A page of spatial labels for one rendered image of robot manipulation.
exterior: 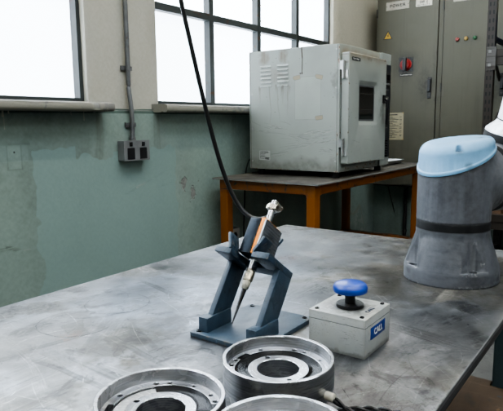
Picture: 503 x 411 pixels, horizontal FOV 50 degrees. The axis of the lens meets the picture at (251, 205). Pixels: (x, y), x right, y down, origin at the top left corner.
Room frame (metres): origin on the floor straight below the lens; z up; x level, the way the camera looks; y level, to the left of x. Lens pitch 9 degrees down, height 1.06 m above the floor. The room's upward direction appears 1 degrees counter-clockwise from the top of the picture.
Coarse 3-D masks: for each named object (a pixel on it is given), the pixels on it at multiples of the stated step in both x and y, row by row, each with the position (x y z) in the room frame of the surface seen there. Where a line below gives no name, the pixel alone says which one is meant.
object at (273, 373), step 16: (272, 336) 0.53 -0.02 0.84; (288, 336) 0.53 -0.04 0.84; (224, 352) 0.49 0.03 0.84; (240, 352) 0.52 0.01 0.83; (320, 352) 0.51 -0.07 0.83; (224, 368) 0.47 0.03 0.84; (256, 368) 0.48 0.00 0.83; (272, 368) 0.50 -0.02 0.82; (288, 368) 0.50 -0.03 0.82; (304, 368) 0.48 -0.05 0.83; (224, 384) 0.47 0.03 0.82; (240, 384) 0.44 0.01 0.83; (256, 384) 0.44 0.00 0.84; (272, 384) 0.43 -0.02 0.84; (288, 384) 0.43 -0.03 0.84; (304, 384) 0.44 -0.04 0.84; (320, 384) 0.44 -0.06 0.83; (320, 400) 0.45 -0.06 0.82
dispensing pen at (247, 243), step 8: (272, 200) 0.70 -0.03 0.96; (272, 208) 0.69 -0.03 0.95; (280, 208) 0.70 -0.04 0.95; (272, 216) 0.69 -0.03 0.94; (256, 224) 0.67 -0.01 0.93; (248, 232) 0.67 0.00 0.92; (256, 232) 0.66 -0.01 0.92; (248, 240) 0.66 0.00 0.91; (240, 248) 0.66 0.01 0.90; (248, 248) 0.65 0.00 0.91; (248, 256) 0.66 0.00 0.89; (248, 264) 0.66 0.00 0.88; (256, 264) 0.65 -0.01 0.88; (248, 272) 0.65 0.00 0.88; (248, 280) 0.65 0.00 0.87; (248, 288) 0.64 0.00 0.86; (240, 296) 0.64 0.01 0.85; (232, 320) 0.62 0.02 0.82
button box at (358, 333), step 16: (320, 304) 0.62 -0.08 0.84; (336, 304) 0.61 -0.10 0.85; (352, 304) 0.61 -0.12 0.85; (368, 304) 0.62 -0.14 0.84; (384, 304) 0.62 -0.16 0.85; (320, 320) 0.59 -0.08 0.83; (336, 320) 0.58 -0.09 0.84; (352, 320) 0.57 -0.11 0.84; (368, 320) 0.57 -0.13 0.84; (384, 320) 0.61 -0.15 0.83; (320, 336) 0.59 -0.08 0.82; (336, 336) 0.58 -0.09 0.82; (352, 336) 0.57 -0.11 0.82; (368, 336) 0.57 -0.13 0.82; (384, 336) 0.61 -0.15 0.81; (336, 352) 0.58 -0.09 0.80; (352, 352) 0.57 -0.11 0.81; (368, 352) 0.57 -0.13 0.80
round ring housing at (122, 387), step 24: (120, 384) 0.44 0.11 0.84; (144, 384) 0.45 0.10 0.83; (168, 384) 0.45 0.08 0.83; (192, 384) 0.45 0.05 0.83; (216, 384) 0.43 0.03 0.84; (96, 408) 0.39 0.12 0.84; (144, 408) 0.42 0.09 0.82; (168, 408) 0.43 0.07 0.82; (192, 408) 0.41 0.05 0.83; (216, 408) 0.39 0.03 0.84
